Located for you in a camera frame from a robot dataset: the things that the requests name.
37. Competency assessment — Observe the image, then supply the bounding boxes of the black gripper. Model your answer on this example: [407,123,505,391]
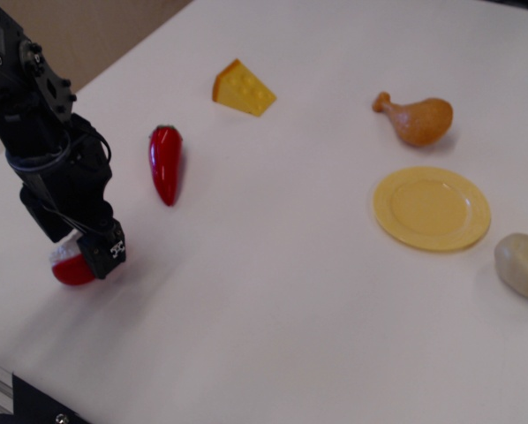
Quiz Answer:
[7,114,126,279]

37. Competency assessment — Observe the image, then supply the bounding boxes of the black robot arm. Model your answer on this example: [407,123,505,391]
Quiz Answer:
[0,8,126,284]

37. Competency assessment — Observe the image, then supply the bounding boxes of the yellow plastic plate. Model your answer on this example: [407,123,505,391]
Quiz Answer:
[372,166,492,252]

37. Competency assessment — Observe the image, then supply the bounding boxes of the red toy chili pepper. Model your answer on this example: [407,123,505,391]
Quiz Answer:
[148,125,183,207]

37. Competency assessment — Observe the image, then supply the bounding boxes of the yellow toy cheese wedge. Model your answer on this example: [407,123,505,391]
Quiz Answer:
[212,59,276,117]

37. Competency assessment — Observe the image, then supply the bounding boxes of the orange toy chicken drumstick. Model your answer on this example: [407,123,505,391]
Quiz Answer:
[372,92,454,148]

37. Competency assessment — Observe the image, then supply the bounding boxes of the beige toy potato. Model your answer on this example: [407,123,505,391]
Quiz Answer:
[494,233,528,299]

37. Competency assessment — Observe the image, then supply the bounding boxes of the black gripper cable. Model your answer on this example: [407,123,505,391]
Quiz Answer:
[64,121,113,167]

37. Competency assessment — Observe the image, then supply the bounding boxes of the black corner bracket with screw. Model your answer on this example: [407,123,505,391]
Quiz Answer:
[11,375,89,424]

